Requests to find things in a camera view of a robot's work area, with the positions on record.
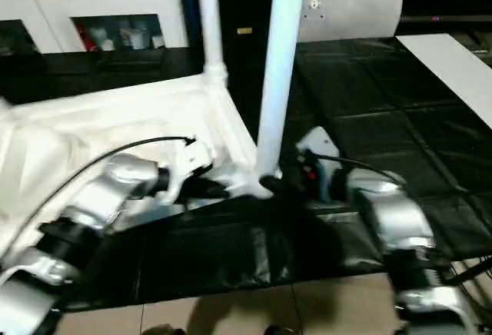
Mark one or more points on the white plastic table leg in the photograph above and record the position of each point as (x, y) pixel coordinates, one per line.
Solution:
(278, 66)
(209, 20)

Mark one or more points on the white plastic table top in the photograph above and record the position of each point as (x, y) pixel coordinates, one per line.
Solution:
(77, 135)

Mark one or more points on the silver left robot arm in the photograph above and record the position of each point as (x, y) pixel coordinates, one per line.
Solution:
(84, 212)

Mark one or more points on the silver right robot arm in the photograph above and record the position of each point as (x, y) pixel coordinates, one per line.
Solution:
(400, 227)

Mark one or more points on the black work mat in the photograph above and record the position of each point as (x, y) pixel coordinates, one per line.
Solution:
(400, 104)

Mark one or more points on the small yellow label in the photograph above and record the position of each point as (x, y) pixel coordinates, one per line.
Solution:
(244, 31)

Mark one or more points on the grey pillow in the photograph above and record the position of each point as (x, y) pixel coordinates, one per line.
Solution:
(354, 8)

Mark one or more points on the white flat panel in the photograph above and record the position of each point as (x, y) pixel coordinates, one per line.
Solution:
(453, 74)

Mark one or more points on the small red bottle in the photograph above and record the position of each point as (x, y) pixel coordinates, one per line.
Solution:
(86, 39)

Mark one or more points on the white cabinet with glass doors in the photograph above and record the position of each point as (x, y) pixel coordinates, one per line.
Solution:
(92, 8)

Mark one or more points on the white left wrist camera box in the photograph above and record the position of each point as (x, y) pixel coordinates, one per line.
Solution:
(191, 162)

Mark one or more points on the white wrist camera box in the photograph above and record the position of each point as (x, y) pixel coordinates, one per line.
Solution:
(317, 147)
(191, 162)

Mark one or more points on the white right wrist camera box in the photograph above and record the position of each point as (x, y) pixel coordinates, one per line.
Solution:
(317, 147)

